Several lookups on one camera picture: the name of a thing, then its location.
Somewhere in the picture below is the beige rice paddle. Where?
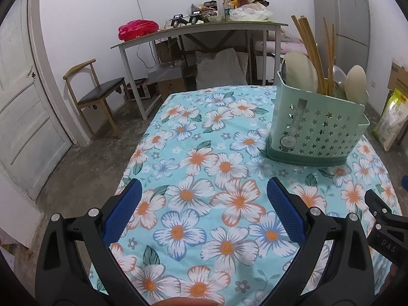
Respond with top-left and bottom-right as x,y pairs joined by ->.
284,51 -> 319,93

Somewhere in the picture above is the shiny metal spoon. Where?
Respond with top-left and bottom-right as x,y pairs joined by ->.
331,65 -> 348,91

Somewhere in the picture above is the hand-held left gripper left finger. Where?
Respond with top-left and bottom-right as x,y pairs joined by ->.
34,178 -> 150,306

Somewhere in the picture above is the white panel door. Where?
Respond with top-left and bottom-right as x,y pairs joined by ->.
0,0 -> 74,192

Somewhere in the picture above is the grey metal-frame desk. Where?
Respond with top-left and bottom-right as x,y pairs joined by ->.
110,22 -> 289,121

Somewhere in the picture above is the beige plastic spoon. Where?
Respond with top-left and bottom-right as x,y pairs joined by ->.
345,65 -> 368,105

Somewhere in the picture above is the clear storage box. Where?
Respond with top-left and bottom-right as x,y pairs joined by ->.
147,60 -> 185,82

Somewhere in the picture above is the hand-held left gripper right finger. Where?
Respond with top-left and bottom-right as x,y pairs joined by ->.
266,176 -> 375,306

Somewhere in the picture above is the grey pillow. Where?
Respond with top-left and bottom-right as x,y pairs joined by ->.
194,48 -> 249,90

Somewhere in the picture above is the brown cardboard box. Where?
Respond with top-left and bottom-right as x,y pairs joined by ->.
387,62 -> 408,94

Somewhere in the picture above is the green star-cut utensil holder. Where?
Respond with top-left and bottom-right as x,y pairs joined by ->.
266,68 -> 371,166

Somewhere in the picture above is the small cardboard box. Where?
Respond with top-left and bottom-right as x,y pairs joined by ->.
158,78 -> 187,101

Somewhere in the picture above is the yellow-green packaged bag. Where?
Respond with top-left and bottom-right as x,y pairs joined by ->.
373,88 -> 408,152

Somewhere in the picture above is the grey refrigerator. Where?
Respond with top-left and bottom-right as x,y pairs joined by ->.
310,0 -> 371,103

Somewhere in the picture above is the dark equipment case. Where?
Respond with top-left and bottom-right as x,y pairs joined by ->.
126,79 -> 160,101

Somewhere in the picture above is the person's left hand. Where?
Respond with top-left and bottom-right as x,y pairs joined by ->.
153,297 -> 224,306

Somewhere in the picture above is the floral light blue blanket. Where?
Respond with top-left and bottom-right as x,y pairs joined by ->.
87,84 -> 404,306

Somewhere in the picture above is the black handheld device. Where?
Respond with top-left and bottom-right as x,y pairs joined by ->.
165,15 -> 187,28

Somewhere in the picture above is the red plastic bag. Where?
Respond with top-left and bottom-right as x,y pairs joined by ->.
118,20 -> 159,41

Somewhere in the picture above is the white plastic bag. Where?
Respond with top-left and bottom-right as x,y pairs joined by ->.
229,4 -> 274,22

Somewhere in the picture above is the wooden chair black seat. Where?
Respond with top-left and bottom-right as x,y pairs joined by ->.
63,59 -> 128,139

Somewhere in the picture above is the pink bedding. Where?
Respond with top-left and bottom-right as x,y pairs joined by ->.
255,30 -> 303,52

